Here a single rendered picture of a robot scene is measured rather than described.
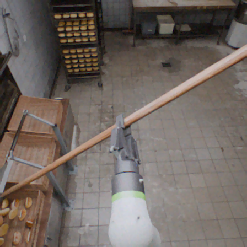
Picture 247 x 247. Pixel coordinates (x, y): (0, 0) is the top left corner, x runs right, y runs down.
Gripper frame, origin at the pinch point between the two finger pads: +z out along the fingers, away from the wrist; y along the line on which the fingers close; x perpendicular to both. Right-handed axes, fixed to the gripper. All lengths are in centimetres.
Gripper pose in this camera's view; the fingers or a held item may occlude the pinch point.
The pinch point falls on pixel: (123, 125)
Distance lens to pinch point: 71.4
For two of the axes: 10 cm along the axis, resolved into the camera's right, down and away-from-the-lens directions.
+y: 6.5, 4.7, 6.0
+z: -0.5, -7.6, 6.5
